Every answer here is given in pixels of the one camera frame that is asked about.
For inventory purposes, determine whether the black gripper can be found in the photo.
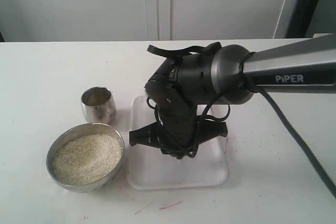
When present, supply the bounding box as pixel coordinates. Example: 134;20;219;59
129;99;228;156

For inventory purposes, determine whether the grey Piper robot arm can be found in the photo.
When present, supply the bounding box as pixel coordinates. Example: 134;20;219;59
129;34;335;159

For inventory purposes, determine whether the small steel cup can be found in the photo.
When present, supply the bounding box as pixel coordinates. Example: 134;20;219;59
81;87;117;125

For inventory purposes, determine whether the large steel rice bowl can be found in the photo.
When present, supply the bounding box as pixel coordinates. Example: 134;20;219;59
46;123;125;193

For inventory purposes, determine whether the white plastic tray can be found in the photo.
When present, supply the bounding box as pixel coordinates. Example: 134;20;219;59
127;91;228;190

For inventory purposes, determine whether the white cabinet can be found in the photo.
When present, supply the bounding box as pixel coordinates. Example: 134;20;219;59
1;0;297;41

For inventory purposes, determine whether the dark door frame post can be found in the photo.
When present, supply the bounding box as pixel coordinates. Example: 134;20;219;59
285;0;319;38

